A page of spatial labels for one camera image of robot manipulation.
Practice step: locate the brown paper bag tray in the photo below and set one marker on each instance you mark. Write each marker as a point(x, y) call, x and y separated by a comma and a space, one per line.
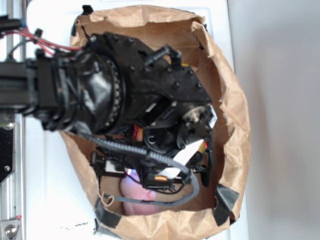
point(217, 206)

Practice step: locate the black metal bracket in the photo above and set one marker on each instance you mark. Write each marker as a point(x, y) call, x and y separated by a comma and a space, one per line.
point(6, 153)

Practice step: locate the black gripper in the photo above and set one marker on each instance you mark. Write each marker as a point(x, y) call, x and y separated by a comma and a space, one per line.
point(187, 142)

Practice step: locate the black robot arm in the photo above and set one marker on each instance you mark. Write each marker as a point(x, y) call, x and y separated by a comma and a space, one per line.
point(146, 110)

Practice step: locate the aluminium frame rail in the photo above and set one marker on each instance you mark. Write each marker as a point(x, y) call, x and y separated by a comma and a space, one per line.
point(12, 188)

